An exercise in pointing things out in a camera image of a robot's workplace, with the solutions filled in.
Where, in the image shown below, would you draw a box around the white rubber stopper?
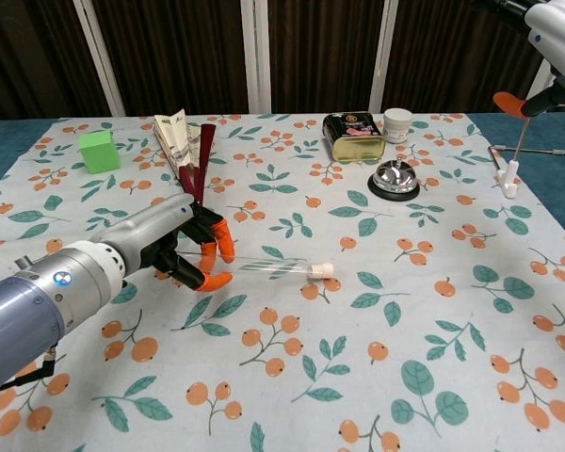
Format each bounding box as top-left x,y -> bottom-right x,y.
309,262 -> 335,282

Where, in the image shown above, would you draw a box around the green cube box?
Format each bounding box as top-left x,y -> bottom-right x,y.
78,130 -> 121,174

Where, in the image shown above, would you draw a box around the metal wire stand white clips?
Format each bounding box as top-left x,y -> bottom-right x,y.
487,112 -> 565,199

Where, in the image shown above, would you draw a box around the dark red folding fan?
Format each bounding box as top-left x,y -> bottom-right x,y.
153,108 -> 217,208

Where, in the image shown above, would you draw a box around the clear glass test tube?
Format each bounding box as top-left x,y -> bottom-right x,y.
176,251 -> 321,282

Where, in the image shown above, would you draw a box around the small white jar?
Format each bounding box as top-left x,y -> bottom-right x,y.
382,107 -> 414,145

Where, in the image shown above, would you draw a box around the gold and black tin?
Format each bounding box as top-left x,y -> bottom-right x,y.
322,112 -> 388,165

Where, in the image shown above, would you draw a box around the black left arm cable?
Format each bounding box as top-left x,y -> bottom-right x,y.
0,347 -> 60,396

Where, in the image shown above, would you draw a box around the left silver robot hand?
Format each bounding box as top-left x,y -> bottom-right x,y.
91,192 -> 236,293

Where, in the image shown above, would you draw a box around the silver call bell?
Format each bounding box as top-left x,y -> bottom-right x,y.
367,158 -> 421,203

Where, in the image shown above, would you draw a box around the orange fruit print tablecloth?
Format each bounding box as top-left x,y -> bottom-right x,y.
0,112 -> 565,452

